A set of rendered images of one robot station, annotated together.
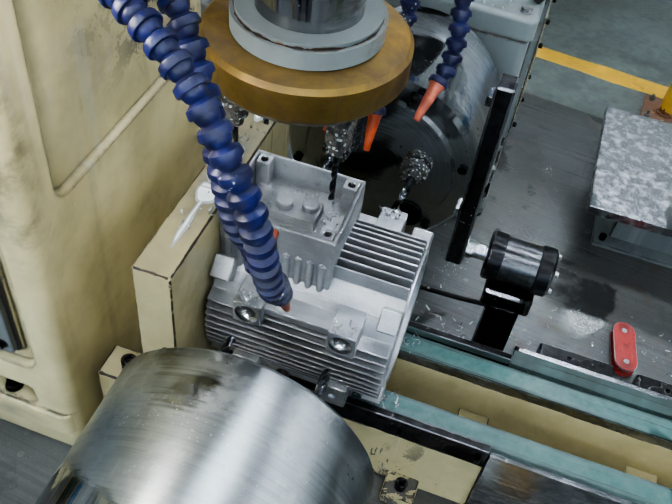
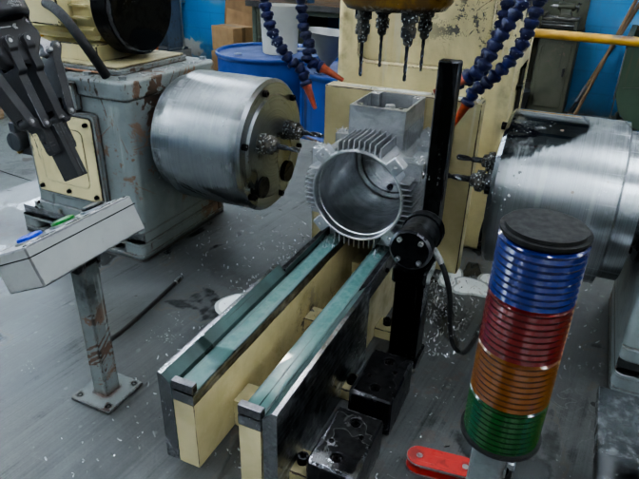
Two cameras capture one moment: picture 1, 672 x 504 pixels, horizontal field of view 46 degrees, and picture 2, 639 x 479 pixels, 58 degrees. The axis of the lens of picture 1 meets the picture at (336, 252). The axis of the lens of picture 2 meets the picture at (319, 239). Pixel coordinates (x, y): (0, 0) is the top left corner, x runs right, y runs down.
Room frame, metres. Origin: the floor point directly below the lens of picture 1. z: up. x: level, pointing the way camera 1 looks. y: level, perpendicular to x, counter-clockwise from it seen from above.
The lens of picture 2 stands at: (0.66, -0.95, 1.38)
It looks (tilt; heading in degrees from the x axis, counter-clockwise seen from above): 27 degrees down; 101
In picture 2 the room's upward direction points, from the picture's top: 2 degrees clockwise
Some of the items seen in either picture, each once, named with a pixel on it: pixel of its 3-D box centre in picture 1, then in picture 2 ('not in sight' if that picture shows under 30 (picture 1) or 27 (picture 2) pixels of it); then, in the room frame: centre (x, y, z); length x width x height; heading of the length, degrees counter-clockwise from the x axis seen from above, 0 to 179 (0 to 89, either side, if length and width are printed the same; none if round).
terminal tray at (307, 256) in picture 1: (292, 220); (387, 120); (0.58, 0.05, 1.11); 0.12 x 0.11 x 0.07; 77
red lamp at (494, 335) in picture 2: not in sight; (525, 317); (0.75, -0.58, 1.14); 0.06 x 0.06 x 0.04
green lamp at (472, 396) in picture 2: not in sight; (504, 410); (0.75, -0.58, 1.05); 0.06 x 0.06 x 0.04
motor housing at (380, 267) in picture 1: (321, 290); (376, 177); (0.58, 0.01, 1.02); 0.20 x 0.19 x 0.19; 77
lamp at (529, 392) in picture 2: not in sight; (514, 366); (0.75, -0.58, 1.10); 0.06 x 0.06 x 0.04
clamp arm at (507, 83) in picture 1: (480, 178); (439, 151); (0.68, -0.15, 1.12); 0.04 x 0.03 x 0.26; 77
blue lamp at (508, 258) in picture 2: not in sight; (537, 263); (0.75, -0.58, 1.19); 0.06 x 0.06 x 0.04
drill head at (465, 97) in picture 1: (403, 108); (577, 199); (0.90, -0.06, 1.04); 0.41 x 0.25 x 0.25; 167
